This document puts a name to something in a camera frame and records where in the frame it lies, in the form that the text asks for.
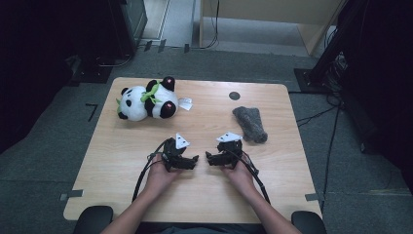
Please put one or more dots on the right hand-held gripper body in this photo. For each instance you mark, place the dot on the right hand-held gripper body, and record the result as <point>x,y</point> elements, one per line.
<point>231,151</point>

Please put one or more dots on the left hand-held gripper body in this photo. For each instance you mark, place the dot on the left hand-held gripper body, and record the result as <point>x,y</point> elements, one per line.
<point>170,152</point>

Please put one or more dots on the grey cloth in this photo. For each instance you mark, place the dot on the grey cloth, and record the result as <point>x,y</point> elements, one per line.
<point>251,123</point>

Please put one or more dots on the panda plush toy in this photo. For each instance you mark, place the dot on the panda plush toy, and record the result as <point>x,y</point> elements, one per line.
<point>139,104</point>

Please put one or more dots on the person's right hand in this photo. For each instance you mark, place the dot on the person's right hand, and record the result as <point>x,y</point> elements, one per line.
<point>242,177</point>

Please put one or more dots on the person's left hand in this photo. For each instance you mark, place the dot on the person's left hand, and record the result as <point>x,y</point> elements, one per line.
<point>157,178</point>

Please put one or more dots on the round dark table grommet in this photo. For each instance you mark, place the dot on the round dark table grommet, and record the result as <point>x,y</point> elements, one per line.
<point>234,96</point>

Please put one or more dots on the person's dark clothing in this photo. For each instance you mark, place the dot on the person's dark clothing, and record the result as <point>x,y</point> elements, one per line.
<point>201,229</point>

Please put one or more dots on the grey tape strip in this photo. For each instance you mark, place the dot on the grey tape strip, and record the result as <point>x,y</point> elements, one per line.
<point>314,196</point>
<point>73,194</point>

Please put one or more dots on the black chair armrest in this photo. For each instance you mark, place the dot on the black chair armrest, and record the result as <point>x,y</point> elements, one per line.
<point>92,221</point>
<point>310,222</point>

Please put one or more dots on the black cabinet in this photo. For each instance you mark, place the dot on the black cabinet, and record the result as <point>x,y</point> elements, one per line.
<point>128,26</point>

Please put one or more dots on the black metal stand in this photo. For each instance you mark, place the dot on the black metal stand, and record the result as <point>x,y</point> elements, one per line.
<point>328,48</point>

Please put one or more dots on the light wooden furniture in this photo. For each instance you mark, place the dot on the light wooden furniture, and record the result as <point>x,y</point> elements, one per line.
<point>259,8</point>

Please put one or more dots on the dark curtain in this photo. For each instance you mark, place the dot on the dark curtain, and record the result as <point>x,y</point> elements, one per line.
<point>29,65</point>
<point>383,81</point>

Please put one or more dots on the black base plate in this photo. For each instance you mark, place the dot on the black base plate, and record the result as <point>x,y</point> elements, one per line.
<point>92,73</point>

